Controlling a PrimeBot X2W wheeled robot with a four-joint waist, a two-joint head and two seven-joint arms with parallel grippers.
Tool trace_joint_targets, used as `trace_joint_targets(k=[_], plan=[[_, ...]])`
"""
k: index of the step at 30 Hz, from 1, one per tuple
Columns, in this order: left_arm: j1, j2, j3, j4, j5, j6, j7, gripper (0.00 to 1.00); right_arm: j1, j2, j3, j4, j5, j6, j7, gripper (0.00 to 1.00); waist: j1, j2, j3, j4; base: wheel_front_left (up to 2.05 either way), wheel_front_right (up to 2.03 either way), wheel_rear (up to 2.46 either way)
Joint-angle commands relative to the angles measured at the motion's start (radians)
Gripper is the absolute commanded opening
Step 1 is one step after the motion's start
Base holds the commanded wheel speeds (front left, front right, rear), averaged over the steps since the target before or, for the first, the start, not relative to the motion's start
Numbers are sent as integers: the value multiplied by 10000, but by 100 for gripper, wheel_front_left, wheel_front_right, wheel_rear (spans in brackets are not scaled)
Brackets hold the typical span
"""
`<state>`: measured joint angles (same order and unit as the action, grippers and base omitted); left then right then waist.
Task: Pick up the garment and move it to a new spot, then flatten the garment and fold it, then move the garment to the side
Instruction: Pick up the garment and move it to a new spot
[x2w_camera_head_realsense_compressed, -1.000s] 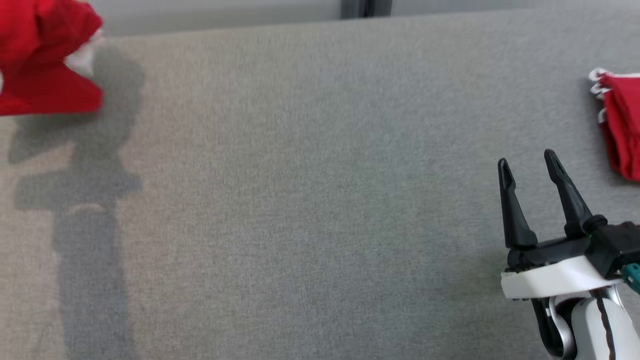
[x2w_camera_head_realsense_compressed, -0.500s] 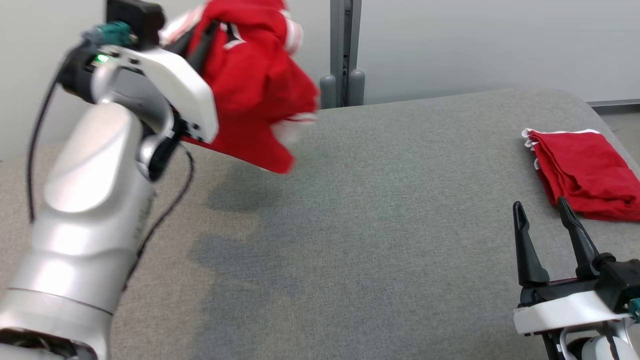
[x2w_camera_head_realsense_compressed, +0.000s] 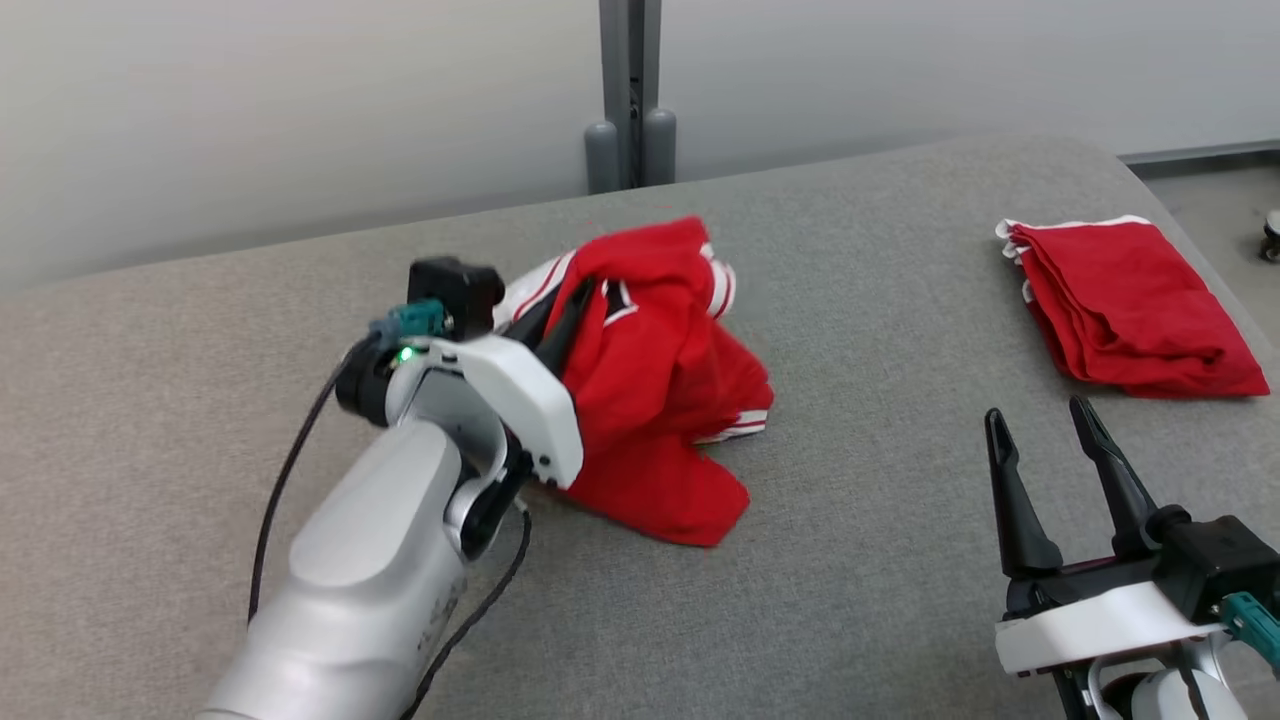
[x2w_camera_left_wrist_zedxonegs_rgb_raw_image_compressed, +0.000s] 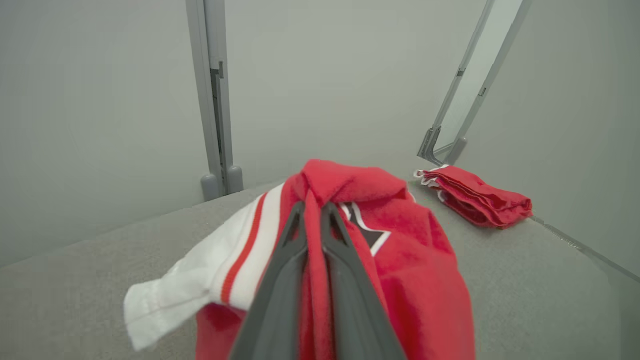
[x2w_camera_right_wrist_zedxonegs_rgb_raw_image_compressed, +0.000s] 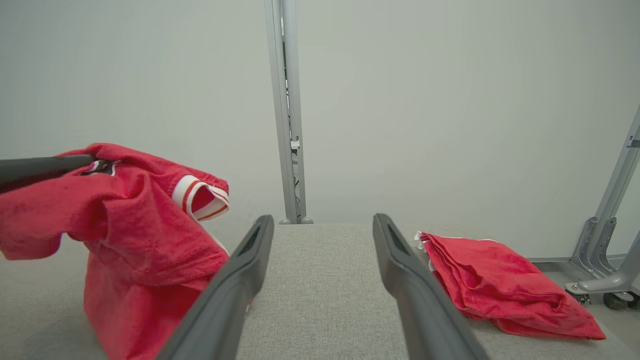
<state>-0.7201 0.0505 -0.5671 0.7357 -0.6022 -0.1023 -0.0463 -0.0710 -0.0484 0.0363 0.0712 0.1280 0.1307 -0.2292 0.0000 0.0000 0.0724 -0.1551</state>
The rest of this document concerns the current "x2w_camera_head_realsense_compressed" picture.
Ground red Bulls basketball jersey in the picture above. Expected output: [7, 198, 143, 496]
[490, 215, 776, 549]

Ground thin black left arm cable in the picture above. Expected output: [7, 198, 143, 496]
[400, 500, 533, 720]

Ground right camera cable teal plug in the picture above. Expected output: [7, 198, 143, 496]
[1220, 590, 1280, 671]

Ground grey partition post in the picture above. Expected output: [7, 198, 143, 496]
[583, 0, 678, 194]

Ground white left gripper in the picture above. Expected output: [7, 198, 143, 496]
[385, 278, 601, 491]

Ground camera cable teal plug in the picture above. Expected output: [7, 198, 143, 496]
[1220, 590, 1280, 671]
[247, 300, 446, 626]

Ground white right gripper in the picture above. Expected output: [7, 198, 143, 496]
[983, 395, 1236, 677]

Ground red shorts with white stripe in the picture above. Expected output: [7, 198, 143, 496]
[995, 213, 1271, 401]

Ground left camera cable teal plug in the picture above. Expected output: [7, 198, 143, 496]
[247, 300, 446, 626]

